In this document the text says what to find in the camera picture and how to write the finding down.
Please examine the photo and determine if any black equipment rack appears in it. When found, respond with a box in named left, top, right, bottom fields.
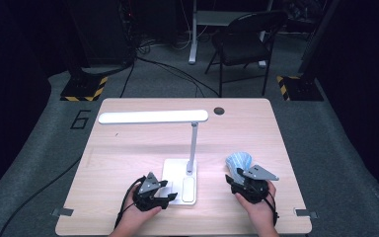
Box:
left=68, top=0, right=137, bottom=67

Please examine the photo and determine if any black stand with striped base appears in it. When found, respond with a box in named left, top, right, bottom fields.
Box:
left=275, top=0, right=341, bottom=102
left=59, top=0, right=109, bottom=103

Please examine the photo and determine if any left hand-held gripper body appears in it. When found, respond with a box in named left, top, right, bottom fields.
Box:
left=132, top=172, right=171, bottom=212

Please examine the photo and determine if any grey tape piece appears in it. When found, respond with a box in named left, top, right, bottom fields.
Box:
left=294, top=207, right=319, bottom=220
left=50, top=206, right=75, bottom=218

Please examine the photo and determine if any person's left hand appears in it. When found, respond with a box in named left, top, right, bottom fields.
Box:
left=119, top=193, right=163, bottom=229

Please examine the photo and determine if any black folding chair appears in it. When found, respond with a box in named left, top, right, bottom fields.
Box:
left=204, top=9, right=289, bottom=98

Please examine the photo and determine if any tangle of floor cables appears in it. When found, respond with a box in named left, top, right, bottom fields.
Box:
left=136, top=29, right=211, bottom=55

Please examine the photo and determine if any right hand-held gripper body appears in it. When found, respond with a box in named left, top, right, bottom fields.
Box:
left=230, top=164, right=280, bottom=204

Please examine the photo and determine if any hand-held gripper black cable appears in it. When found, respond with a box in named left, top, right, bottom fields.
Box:
left=114, top=176, right=146, bottom=230
left=262, top=192, right=280, bottom=228

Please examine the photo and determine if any white desk lamp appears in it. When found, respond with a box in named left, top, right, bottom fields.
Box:
left=98, top=109, right=209, bottom=206

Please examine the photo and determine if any person's right hand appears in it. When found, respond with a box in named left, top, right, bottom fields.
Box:
left=234, top=180, right=279, bottom=232

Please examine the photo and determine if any long black floor cable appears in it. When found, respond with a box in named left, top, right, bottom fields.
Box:
left=0, top=157, right=82, bottom=237

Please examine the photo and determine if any left hand-held gripper black cable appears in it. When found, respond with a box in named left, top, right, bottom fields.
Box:
left=114, top=176, right=146, bottom=230

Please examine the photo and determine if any white metal desk frame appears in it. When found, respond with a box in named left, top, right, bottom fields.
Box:
left=188, top=0, right=274, bottom=65

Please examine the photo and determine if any right hand-held gripper black cable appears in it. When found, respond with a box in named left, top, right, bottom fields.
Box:
left=262, top=192, right=280, bottom=228

